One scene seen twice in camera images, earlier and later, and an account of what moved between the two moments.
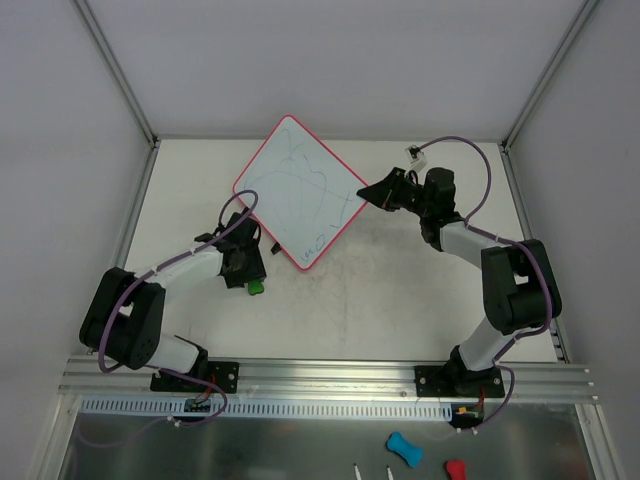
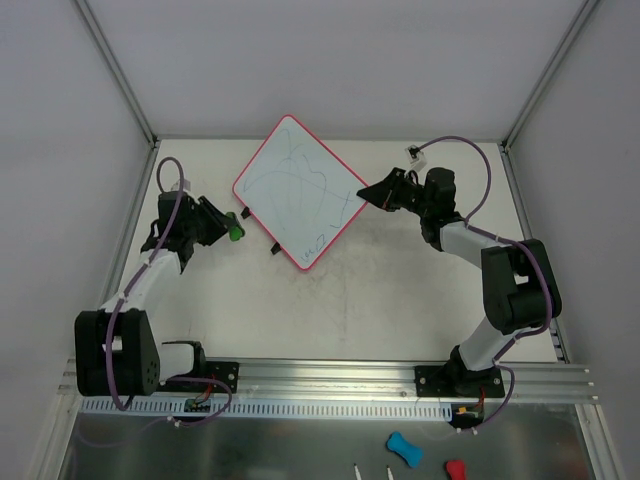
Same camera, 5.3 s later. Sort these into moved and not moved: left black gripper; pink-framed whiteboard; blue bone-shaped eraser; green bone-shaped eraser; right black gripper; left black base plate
Moved: green bone-shaped eraser; left black gripper
Not moved: right black gripper; blue bone-shaped eraser; pink-framed whiteboard; left black base plate
